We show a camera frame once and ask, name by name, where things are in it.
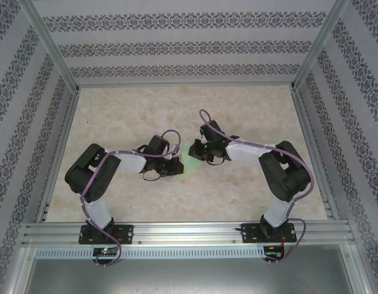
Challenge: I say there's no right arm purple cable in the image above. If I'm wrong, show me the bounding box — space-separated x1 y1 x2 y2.
199 109 315 266

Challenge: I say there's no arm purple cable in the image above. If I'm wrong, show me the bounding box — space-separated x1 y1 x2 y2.
80 129 182 268
199 109 315 266

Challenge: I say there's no left aluminium frame post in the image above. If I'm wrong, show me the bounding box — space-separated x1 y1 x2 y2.
18 0 81 92

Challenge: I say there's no left aluminium side rail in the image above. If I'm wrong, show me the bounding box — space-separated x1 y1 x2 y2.
35 88 81 223

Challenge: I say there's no aluminium rear frame bar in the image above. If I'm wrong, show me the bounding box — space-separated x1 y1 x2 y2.
77 81 295 89

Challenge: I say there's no aluminium side rail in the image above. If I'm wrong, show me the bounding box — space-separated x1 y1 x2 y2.
291 87 341 220
35 88 81 223

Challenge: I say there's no right aluminium frame post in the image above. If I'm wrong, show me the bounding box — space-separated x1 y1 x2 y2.
291 0 350 91

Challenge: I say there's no aluminium mounting rail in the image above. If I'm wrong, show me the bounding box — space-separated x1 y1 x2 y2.
21 222 357 247

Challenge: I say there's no small circuit board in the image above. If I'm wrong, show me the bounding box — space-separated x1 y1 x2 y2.
93 247 118 257
265 244 284 258

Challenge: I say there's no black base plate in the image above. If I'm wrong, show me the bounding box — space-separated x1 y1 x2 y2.
241 222 297 244
78 224 135 245

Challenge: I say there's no grey metal sheet panel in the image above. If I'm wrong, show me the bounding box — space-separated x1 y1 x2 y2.
10 256 372 294

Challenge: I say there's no aluminium frame post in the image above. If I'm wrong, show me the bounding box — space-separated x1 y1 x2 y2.
18 0 81 92
291 0 350 91

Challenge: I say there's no left small circuit board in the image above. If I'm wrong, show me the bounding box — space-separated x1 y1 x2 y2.
93 247 118 257

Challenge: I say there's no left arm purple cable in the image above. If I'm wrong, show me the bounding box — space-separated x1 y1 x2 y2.
80 129 182 268

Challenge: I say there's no light green paper sheet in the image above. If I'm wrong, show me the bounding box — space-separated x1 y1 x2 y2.
177 142 204 181

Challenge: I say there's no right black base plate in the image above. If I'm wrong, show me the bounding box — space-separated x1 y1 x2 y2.
241 222 297 244

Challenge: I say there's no slotted grey cable duct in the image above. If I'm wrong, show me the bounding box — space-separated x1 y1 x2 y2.
35 247 266 260

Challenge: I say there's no right small circuit board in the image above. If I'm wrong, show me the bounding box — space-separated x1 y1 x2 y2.
265 244 284 258

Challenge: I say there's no right aluminium side rail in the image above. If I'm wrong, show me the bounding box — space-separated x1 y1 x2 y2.
291 87 341 220

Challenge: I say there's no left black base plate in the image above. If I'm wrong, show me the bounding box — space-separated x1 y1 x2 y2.
78 224 135 245

